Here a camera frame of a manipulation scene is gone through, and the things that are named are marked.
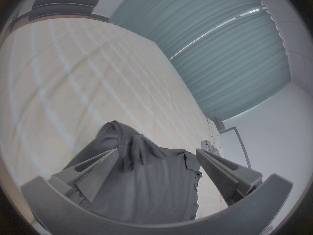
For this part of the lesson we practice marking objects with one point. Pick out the pile of clothes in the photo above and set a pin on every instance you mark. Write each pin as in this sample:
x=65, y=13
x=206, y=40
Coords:
x=207, y=146

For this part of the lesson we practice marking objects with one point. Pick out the black T-shirt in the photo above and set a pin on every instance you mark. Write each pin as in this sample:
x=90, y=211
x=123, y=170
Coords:
x=151, y=180

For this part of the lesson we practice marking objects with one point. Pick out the blue-green curtain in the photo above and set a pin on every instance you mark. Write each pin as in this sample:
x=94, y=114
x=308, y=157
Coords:
x=232, y=70
x=171, y=13

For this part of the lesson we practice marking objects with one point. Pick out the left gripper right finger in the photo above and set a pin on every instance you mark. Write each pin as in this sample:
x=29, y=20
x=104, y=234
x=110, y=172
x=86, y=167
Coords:
x=220, y=175

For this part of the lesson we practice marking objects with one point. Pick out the bed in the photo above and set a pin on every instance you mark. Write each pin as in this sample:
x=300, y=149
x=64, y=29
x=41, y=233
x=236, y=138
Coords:
x=73, y=82

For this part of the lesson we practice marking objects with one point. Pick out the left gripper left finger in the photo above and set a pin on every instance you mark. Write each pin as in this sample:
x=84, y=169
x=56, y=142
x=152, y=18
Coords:
x=95, y=175

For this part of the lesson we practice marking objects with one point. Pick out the grey bedside table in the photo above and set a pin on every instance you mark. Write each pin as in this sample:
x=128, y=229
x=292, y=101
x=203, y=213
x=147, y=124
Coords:
x=218, y=123

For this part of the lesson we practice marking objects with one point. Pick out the white printed pillow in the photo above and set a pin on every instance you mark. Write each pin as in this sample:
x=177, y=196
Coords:
x=216, y=136

